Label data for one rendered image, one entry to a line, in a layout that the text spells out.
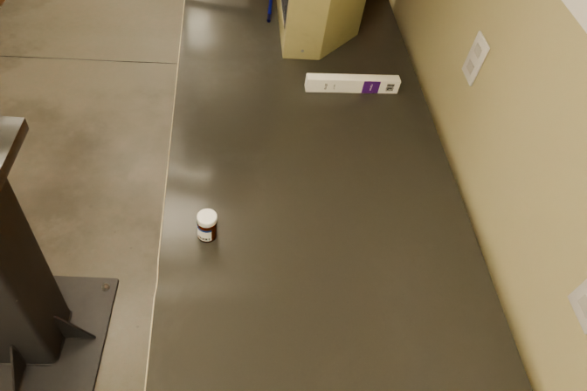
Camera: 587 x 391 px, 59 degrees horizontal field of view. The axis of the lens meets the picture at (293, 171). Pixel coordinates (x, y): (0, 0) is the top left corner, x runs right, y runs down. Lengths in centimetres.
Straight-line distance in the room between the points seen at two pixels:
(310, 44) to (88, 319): 127
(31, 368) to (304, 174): 124
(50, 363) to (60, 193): 77
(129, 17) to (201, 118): 214
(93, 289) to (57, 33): 170
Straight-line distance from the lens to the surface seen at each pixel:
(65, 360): 205
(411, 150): 136
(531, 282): 114
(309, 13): 147
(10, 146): 135
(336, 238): 113
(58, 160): 259
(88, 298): 213
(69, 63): 311
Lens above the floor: 186
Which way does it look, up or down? 49 degrees down
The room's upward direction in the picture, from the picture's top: 10 degrees clockwise
